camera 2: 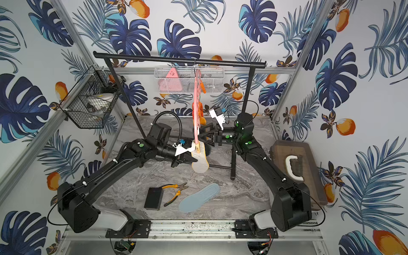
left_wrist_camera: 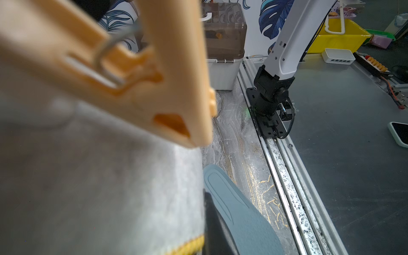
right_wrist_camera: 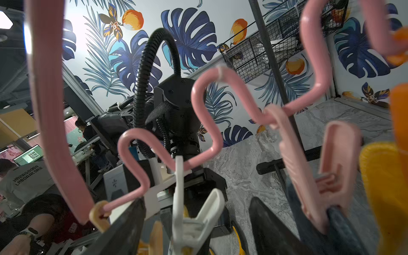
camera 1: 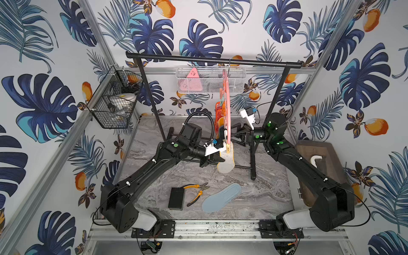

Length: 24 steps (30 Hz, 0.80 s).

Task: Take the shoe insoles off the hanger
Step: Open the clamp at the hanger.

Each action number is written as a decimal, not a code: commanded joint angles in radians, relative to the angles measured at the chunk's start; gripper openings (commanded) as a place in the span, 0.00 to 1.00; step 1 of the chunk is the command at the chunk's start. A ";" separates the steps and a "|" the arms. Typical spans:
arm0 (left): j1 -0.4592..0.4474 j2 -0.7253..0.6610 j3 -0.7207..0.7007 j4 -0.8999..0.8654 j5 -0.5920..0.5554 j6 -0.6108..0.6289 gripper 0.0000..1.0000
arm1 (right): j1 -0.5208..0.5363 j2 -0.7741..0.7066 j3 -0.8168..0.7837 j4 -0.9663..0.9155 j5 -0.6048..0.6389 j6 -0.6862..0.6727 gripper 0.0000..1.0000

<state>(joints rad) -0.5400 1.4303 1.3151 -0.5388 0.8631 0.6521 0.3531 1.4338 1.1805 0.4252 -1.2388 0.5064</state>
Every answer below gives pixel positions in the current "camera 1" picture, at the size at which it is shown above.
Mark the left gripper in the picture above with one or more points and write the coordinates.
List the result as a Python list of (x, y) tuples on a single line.
[(207, 158)]

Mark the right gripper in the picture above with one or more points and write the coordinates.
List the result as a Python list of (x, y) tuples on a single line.
[(247, 137)]

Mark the beige yellow-edged insole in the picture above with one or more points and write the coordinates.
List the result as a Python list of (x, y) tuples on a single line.
[(228, 164)]

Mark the light blue insole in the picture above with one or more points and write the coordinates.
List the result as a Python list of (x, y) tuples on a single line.
[(219, 200)]

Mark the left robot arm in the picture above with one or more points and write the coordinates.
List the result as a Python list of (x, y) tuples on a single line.
[(117, 201)]

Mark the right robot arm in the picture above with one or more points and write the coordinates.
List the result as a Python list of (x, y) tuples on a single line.
[(334, 204)]

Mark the pink clip hanger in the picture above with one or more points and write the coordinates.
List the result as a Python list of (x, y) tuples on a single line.
[(227, 118)]

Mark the orange insole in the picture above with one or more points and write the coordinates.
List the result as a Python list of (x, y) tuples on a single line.
[(220, 123)]

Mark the red patterned insole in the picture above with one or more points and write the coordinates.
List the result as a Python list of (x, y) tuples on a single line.
[(219, 110)]

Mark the small black box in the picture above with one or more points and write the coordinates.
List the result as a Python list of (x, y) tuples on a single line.
[(176, 199)]

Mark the pink triangle item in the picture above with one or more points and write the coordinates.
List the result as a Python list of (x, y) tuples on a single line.
[(189, 81)]

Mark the brown plastic toolbox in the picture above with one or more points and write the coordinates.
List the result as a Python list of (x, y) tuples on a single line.
[(323, 156)]

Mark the white bowl in basket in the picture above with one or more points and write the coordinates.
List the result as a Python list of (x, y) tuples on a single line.
[(121, 101)]

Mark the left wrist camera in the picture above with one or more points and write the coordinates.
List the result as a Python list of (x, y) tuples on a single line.
[(215, 146)]

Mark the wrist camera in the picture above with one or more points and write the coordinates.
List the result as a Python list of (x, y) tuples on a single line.
[(215, 146), (249, 115)]

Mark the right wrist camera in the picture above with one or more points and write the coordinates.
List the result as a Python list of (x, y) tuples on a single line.
[(249, 115)]

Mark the yellow handled pliers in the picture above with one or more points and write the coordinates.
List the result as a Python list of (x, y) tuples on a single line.
[(200, 188)]

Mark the clear wall shelf basket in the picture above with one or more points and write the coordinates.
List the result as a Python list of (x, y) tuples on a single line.
[(212, 79)]

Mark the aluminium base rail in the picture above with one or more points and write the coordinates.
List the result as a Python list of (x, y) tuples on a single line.
[(242, 230)]

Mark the black wire basket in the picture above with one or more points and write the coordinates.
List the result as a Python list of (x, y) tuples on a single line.
[(115, 82)]

